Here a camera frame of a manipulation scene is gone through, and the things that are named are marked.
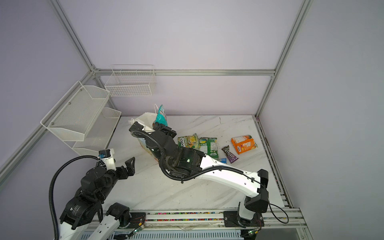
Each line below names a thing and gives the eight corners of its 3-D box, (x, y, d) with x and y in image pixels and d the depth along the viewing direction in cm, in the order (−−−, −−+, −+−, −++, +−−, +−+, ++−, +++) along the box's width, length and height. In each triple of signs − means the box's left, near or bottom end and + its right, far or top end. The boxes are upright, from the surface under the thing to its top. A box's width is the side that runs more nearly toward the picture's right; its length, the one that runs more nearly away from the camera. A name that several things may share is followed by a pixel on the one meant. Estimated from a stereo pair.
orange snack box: (237, 154, 100) (238, 151, 97) (231, 140, 107) (232, 137, 104) (256, 149, 102) (258, 146, 99) (248, 136, 110) (250, 133, 107)
